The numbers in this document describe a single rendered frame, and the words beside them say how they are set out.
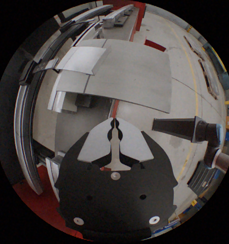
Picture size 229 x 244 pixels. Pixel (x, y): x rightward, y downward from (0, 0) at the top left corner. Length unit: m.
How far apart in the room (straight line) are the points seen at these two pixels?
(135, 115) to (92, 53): 1.05
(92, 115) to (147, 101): 0.19
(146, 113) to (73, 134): 1.04
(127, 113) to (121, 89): 1.01
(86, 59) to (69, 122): 0.22
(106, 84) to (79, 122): 0.18
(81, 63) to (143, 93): 0.15
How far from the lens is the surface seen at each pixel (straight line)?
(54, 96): 0.27
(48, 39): 0.23
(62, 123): 0.35
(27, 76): 0.39
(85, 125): 0.30
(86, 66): 0.20
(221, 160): 0.55
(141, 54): 0.23
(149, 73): 0.20
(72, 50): 0.28
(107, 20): 0.62
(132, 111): 1.18
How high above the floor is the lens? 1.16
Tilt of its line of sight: 88 degrees down
